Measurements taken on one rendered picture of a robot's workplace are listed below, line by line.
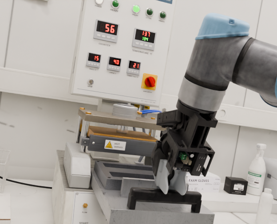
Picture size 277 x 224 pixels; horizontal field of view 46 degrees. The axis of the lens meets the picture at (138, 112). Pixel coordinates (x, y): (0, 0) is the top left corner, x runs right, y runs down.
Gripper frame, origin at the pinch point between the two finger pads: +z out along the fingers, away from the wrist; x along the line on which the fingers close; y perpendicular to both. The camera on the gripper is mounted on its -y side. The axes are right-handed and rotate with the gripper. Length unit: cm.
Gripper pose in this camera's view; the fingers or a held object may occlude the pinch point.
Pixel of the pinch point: (163, 189)
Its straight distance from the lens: 68.4
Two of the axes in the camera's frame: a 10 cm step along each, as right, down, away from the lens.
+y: 2.1, 4.3, -8.8
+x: 9.5, 1.4, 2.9
